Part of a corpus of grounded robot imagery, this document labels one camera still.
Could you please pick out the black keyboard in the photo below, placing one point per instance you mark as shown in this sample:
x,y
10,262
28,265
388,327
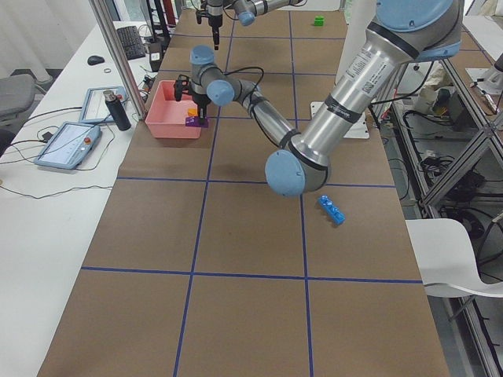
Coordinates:
x,y
131,42

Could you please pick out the long blue block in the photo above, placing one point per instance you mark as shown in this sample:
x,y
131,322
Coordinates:
x,y
334,213

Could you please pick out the blue teach pendant far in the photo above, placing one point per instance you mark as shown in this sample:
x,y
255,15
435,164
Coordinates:
x,y
94,108

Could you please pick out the aluminium frame post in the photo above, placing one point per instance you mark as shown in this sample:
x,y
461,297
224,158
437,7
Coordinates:
x,y
108,30

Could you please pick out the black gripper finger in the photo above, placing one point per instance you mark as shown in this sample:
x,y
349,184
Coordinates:
x,y
201,115
216,36

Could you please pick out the black computer mouse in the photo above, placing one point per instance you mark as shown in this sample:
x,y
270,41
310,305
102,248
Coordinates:
x,y
95,60

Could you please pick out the green block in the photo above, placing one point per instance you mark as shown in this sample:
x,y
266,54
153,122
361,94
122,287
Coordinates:
x,y
319,21

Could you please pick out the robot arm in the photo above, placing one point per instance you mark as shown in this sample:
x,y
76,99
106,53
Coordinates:
x,y
400,32
245,11

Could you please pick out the pink plastic box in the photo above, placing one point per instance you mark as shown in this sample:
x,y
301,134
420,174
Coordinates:
x,y
166,116

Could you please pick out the blue teach pendant near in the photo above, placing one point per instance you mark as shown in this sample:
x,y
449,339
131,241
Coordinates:
x,y
69,146

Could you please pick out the white chair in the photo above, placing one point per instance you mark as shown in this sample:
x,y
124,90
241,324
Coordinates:
x,y
446,259

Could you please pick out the blue teach pendant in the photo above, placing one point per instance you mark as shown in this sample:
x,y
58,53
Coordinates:
x,y
94,108
69,146

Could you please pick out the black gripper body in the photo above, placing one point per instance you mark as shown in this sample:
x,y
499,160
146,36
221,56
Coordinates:
x,y
214,20
200,100

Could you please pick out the black water bottle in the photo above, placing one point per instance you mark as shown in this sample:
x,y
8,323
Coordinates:
x,y
116,110

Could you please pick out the purple block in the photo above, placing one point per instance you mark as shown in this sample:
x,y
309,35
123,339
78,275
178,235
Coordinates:
x,y
196,121

